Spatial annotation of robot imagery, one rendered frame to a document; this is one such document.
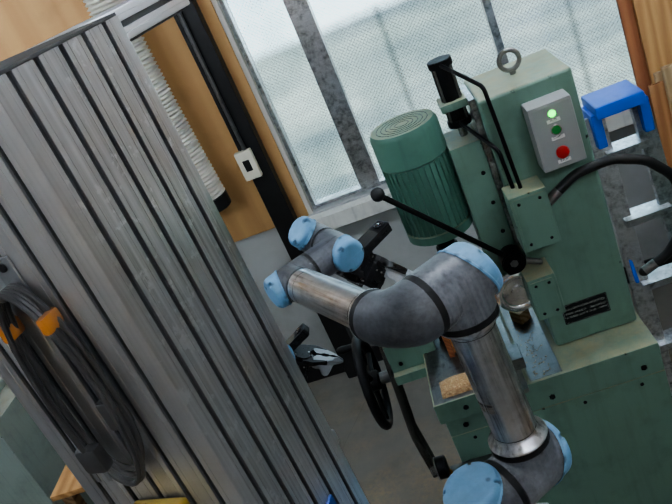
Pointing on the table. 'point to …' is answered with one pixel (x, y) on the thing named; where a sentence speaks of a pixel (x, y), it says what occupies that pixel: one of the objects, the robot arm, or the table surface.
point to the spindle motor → (421, 175)
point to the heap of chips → (455, 385)
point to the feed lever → (510, 261)
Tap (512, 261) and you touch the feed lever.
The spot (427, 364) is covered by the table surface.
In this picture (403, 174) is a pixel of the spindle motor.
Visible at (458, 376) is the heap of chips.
